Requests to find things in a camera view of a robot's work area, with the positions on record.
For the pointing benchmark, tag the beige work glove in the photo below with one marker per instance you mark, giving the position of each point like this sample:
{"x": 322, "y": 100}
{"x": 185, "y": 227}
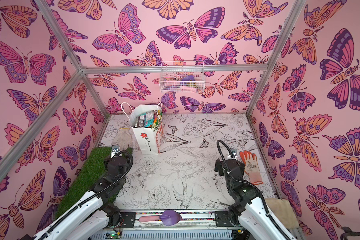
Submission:
{"x": 284, "y": 212}

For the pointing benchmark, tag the purple trowel in basket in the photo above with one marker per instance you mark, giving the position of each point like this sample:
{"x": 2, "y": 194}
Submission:
{"x": 185, "y": 84}

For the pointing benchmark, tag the dark brown snack bar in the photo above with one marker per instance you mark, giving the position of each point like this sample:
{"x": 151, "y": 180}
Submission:
{"x": 141, "y": 120}

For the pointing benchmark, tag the grey knit glove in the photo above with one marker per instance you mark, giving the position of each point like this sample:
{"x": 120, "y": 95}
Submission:
{"x": 123, "y": 139}

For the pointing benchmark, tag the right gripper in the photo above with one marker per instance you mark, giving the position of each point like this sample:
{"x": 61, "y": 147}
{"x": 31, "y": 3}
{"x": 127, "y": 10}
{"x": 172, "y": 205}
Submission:
{"x": 225, "y": 165}

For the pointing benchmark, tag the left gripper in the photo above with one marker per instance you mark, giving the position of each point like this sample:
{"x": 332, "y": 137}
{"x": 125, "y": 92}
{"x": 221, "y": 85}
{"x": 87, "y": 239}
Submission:
{"x": 126, "y": 163}

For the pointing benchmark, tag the teal mint candy bag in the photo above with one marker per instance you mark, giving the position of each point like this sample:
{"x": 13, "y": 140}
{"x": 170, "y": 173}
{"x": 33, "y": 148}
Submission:
{"x": 149, "y": 119}

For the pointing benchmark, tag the purple garden trowel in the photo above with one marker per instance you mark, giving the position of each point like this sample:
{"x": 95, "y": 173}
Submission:
{"x": 168, "y": 218}

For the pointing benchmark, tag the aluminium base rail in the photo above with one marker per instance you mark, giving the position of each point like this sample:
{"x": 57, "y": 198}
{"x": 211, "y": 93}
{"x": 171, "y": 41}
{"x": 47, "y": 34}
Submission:
{"x": 192, "y": 225}

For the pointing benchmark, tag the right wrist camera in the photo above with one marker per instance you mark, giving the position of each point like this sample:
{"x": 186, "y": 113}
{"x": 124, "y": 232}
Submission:
{"x": 233, "y": 154}

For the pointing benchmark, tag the orange and white garden glove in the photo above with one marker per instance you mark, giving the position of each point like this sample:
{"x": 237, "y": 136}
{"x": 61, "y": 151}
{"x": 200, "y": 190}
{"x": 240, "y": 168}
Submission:
{"x": 251, "y": 167}

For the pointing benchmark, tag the green artificial grass mat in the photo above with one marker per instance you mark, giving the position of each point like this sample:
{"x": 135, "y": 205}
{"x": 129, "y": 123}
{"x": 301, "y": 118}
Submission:
{"x": 93, "y": 170}

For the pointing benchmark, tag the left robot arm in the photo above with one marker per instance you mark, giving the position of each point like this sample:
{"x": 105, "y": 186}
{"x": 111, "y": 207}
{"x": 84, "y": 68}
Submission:
{"x": 93, "y": 211}

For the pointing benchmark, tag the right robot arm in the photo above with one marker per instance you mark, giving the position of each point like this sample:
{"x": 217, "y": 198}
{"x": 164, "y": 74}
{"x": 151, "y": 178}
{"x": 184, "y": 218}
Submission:
{"x": 250, "y": 209}

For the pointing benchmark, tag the white wire basket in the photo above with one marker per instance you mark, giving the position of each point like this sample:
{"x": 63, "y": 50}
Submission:
{"x": 182, "y": 77}

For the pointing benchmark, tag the white paper gift bag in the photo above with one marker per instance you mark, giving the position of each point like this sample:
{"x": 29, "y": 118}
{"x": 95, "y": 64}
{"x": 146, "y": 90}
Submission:
{"x": 147, "y": 138}

